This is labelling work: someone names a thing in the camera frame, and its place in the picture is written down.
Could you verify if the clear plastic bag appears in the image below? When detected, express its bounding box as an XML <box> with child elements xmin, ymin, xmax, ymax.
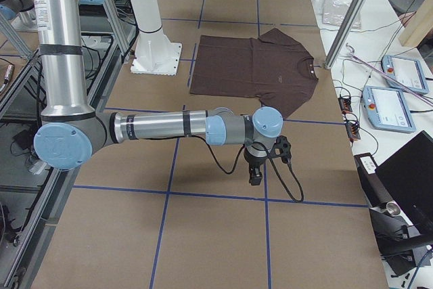
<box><xmin>322</xmin><ymin>0</ymin><xmax>350</xmax><ymax>26</ymax></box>

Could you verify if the blue teach pendant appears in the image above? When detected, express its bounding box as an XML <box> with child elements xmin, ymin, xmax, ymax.
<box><xmin>382</xmin><ymin>55</ymin><xmax>430</xmax><ymax>95</ymax></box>
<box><xmin>362</xmin><ymin>86</ymin><xmax>416</xmax><ymax>133</ymax></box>

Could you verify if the brown t-shirt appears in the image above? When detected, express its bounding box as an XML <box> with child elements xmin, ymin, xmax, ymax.
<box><xmin>190</xmin><ymin>28</ymin><xmax>319</xmax><ymax>117</ymax></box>

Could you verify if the aluminium frame post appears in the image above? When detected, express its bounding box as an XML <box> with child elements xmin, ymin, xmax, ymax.
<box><xmin>324</xmin><ymin>0</ymin><xmax>366</xmax><ymax>69</ymax></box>

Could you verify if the black orange connector board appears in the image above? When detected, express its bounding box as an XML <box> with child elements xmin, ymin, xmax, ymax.
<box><xmin>338</xmin><ymin>96</ymin><xmax>352</xmax><ymax>113</ymax></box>

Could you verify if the near blue teach pendant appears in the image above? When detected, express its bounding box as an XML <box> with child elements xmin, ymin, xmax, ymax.
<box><xmin>362</xmin><ymin>86</ymin><xmax>416</xmax><ymax>133</ymax></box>

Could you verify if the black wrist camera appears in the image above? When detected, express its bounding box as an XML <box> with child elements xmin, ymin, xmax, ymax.
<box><xmin>273</xmin><ymin>135</ymin><xmax>292</xmax><ymax>164</ymax></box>

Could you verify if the white central pedestal column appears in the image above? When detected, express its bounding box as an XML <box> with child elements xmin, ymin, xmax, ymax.
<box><xmin>130</xmin><ymin>0</ymin><xmax>182</xmax><ymax>76</ymax></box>

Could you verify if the black camera cable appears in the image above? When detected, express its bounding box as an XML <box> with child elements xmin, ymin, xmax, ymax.
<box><xmin>194</xmin><ymin>133</ymin><xmax>304</xmax><ymax>202</ymax></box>

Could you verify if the third robot base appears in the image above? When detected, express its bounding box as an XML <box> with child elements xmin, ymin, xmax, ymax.
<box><xmin>1</xmin><ymin>0</ymin><xmax>51</xmax><ymax>32</ymax></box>

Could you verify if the far blue teach pendant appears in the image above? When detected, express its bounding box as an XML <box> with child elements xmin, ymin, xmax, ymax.
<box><xmin>382</xmin><ymin>55</ymin><xmax>430</xmax><ymax>95</ymax></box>

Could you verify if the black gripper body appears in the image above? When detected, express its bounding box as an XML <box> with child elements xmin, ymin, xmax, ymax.
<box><xmin>244</xmin><ymin>149</ymin><xmax>265</xmax><ymax>178</ymax></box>

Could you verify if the white reacher grabber tool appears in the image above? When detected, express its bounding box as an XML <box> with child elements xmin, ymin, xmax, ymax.
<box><xmin>346</xmin><ymin>43</ymin><xmax>433</xmax><ymax>107</ymax></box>

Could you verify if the black laptop box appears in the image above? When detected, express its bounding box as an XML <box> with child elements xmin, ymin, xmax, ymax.
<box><xmin>376</xmin><ymin>131</ymin><xmax>432</xmax><ymax>234</ymax></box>

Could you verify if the aluminium side frame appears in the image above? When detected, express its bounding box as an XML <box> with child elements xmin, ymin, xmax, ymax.
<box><xmin>1</xmin><ymin>0</ymin><xmax>116</xmax><ymax>288</ymax></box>

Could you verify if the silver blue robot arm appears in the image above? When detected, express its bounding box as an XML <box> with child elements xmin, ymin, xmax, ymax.
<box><xmin>34</xmin><ymin>0</ymin><xmax>287</xmax><ymax>185</ymax></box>

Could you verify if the wooden plank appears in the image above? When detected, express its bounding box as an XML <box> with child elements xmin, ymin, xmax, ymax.
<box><xmin>398</xmin><ymin>0</ymin><xmax>432</xmax><ymax>47</ymax></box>

